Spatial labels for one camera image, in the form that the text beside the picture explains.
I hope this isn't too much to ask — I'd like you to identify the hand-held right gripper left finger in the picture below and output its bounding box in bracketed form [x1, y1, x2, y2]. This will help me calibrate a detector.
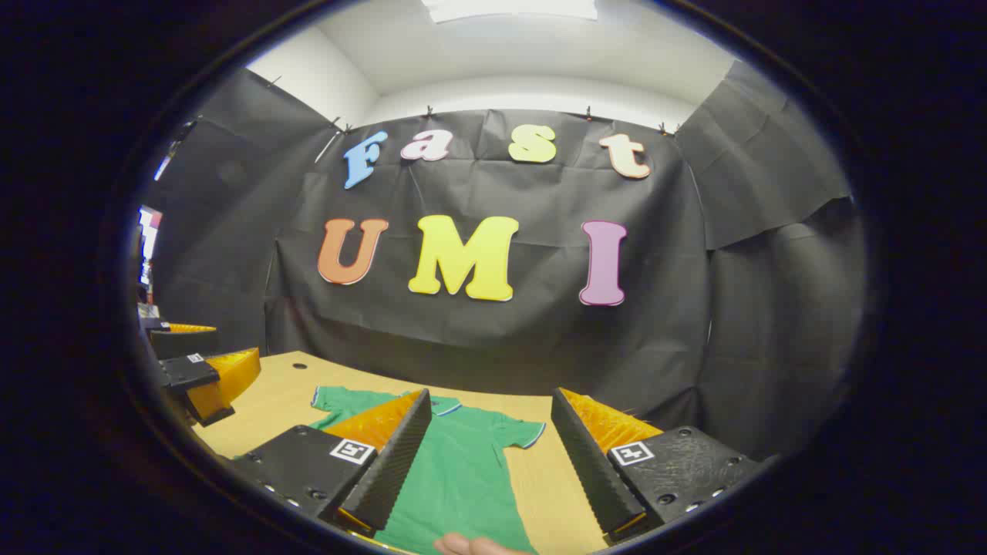
[231, 388, 433, 539]

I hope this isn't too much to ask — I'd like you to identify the ceiling light panel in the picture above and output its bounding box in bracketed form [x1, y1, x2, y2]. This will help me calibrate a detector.
[420, 0, 599, 24]

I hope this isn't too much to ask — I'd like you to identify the computer monitor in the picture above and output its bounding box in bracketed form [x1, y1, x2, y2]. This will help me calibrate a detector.
[137, 205, 164, 290]

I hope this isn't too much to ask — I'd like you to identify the green T-shirt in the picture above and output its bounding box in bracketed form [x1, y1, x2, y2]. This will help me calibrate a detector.
[234, 385, 547, 555]

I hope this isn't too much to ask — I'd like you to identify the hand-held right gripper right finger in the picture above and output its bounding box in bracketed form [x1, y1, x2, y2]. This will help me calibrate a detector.
[551, 388, 772, 544]

